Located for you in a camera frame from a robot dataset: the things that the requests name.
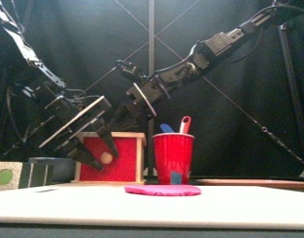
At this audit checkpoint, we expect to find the red drawer with wooden knob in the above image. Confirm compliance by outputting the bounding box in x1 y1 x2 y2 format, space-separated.
80 137 137 182

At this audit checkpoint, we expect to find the flat pink dough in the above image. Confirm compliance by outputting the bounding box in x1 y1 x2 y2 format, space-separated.
122 184 204 197

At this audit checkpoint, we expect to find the blue toy utensil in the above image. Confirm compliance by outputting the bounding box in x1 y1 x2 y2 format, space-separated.
158 123 174 135

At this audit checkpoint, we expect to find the red plastic cup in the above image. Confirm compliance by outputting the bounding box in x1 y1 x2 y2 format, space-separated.
152 132 196 186

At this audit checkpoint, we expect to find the speckled box with green dot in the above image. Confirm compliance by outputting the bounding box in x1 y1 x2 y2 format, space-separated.
0 161 56 192

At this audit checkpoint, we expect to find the white cutting board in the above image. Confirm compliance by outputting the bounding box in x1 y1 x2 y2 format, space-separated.
0 182 304 231

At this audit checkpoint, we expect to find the flat wooden board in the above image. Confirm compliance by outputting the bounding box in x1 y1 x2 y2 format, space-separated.
194 178 304 191

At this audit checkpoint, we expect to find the blue bowl with handles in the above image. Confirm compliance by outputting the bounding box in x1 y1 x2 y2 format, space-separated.
26 156 77 183

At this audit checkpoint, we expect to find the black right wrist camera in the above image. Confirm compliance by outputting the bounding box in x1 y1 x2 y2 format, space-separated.
116 59 145 83

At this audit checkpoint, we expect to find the wooden drawer box frame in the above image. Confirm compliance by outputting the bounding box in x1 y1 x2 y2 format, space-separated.
73 131 148 185

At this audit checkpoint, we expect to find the plain thin brace wire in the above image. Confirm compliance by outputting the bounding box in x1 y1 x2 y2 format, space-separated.
82 0 202 92

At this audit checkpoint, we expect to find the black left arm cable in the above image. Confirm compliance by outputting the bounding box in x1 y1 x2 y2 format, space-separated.
4 86 26 144

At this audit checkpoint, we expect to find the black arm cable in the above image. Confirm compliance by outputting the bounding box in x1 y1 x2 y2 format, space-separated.
4 86 26 144
224 3 304 66

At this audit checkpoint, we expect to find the grey vertical frame pole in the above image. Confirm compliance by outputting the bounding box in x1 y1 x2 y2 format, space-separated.
146 0 156 179

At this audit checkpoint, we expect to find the brace wire with turnbuckle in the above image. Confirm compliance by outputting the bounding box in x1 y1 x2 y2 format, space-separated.
113 0 304 170

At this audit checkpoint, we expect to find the black side frame post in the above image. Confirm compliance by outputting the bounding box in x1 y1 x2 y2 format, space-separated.
277 22 304 179

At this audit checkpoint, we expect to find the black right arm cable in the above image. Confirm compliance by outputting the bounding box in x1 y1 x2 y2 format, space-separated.
224 3 304 66

